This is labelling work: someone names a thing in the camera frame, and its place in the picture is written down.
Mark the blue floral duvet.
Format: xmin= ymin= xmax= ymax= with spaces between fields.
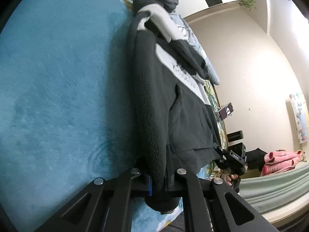
xmin=169 ymin=11 xmax=220 ymax=85

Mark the green hanging plant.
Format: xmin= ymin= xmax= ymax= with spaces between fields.
xmin=238 ymin=0 xmax=257 ymax=11

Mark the smartphone on stand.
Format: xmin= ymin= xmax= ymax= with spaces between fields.
xmin=217 ymin=103 xmax=234 ymax=121

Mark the pink blanket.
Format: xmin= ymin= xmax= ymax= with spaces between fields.
xmin=260 ymin=150 xmax=303 ymax=177

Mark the light green sheet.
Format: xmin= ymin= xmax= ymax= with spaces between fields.
xmin=239 ymin=162 xmax=308 ymax=214

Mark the wall picture poster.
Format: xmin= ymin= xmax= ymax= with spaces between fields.
xmin=290 ymin=93 xmax=308 ymax=143

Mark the teal floral bed blanket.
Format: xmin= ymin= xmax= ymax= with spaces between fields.
xmin=1 ymin=0 xmax=176 ymax=231

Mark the black box device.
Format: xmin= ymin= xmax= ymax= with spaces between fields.
xmin=227 ymin=130 xmax=246 ymax=157

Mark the operator right hand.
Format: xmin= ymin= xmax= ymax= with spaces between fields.
xmin=221 ymin=169 xmax=241 ymax=193

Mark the black and white fleece jacket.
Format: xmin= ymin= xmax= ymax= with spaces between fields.
xmin=128 ymin=3 xmax=221 ymax=212

